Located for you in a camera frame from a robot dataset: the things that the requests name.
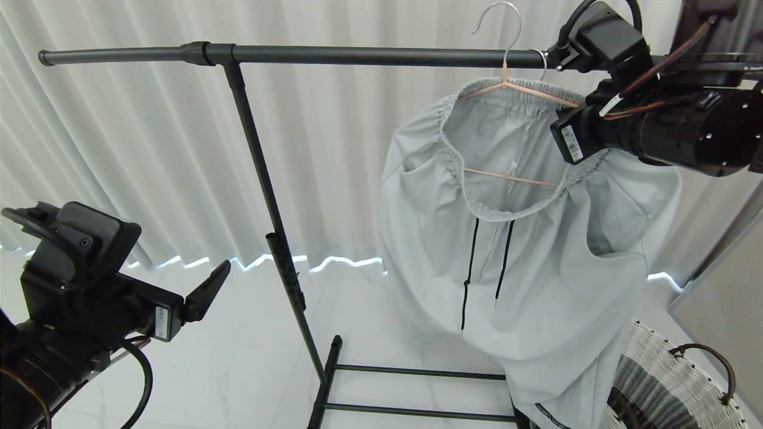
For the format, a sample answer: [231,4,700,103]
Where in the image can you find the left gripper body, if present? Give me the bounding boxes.
[21,268,186,358]

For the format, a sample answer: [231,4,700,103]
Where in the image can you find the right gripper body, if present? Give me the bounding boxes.
[550,86,761,178]

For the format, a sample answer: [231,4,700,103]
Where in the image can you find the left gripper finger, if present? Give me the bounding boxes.
[182,259,232,323]

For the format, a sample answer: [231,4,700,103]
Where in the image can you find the pale grey shorts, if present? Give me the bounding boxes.
[379,77,684,429]

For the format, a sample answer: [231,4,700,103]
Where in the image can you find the white laundry basket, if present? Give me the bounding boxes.
[599,319,746,429]

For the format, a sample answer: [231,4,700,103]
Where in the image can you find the black clothes rack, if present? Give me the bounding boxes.
[38,41,564,429]

